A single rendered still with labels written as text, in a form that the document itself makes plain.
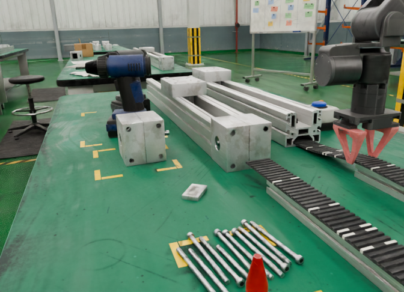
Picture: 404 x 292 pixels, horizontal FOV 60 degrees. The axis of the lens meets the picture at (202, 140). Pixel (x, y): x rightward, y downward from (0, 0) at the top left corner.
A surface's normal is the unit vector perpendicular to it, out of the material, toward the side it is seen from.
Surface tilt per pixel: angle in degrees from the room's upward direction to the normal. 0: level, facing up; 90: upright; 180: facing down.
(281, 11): 90
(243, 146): 90
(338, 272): 0
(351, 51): 89
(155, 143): 90
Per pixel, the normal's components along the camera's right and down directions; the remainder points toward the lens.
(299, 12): -0.79, 0.21
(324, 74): -0.98, 0.09
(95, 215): -0.03, -0.95
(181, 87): 0.32, 0.28
